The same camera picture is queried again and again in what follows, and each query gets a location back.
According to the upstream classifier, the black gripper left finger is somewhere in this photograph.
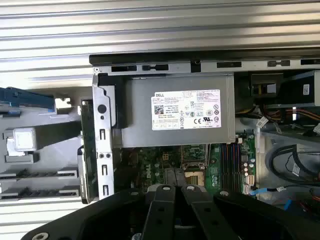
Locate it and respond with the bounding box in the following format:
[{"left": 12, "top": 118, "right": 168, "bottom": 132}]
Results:
[{"left": 21, "top": 167, "right": 177, "bottom": 240}]

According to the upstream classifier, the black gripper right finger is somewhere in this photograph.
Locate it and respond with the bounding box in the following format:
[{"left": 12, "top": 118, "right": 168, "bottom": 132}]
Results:
[{"left": 175, "top": 167, "right": 320, "bottom": 240}]

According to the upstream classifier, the RAM stick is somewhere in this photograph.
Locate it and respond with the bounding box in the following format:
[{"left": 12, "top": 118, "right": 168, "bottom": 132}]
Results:
[
  {"left": 14, "top": 168, "right": 62, "bottom": 179},
  {"left": 14, "top": 187, "right": 62, "bottom": 198}
]

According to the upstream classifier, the black RAM slot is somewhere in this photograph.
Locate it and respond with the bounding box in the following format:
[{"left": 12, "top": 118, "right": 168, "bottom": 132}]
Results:
[
  {"left": 224, "top": 142, "right": 231, "bottom": 193},
  {"left": 235, "top": 142, "right": 241, "bottom": 193},
  {"left": 229, "top": 142, "right": 236, "bottom": 193},
  {"left": 219, "top": 142, "right": 226, "bottom": 193}
]

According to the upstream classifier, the CPU socket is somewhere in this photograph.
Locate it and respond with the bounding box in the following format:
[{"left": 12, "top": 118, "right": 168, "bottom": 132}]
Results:
[{"left": 183, "top": 170, "right": 206, "bottom": 188}]

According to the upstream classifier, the metal socket cover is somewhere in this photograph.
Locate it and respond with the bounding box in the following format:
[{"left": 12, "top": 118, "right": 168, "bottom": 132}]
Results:
[{"left": 180, "top": 144, "right": 210, "bottom": 171}]

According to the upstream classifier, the green motherboard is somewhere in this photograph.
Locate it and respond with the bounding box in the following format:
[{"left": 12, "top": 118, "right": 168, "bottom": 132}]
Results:
[{"left": 119, "top": 131, "right": 258, "bottom": 198}]

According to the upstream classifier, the grey power supply unit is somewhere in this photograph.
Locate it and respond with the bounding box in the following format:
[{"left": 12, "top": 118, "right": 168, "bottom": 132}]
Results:
[{"left": 111, "top": 74, "right": 237, "bottom": 148}]

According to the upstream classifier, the grey plastic parts rack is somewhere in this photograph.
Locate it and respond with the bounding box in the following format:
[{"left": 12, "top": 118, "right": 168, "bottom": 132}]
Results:
[{"left": 0, "top": 86, "right": 85, "bottom": 204}]

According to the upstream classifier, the black open PC case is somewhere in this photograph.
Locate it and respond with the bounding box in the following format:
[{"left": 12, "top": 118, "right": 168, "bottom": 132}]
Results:
[{"left": 88, "top": 48, "right": 320, "bottom": 208}]

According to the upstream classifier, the black optical drive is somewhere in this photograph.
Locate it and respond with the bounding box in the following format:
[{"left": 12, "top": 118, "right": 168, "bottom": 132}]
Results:
[{"left": 275, "top": 70, "right": 320, "bottom": 106}]

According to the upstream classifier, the silver CPU chip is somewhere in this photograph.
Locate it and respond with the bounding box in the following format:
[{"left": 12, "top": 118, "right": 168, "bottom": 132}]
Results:
[{"left": 13, "top": 127, "right": 38, "bottom": 153}]

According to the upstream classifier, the light blue flat cable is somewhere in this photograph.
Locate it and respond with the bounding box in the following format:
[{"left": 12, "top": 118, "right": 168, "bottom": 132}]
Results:
[{"left": 249, "top": 186, "right": 285, "bottom": 197}]

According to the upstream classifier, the thick black cable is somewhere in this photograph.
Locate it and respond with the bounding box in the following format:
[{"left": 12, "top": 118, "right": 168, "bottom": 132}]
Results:
[{"left": 271, "top": 143, "right": 320, "bottom": 181}]

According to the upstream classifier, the coloured power wire bundle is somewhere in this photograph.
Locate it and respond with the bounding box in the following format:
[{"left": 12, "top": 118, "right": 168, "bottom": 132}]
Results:
[{"left": 261, "top": 106, "right": 320, "bottom": 124}]

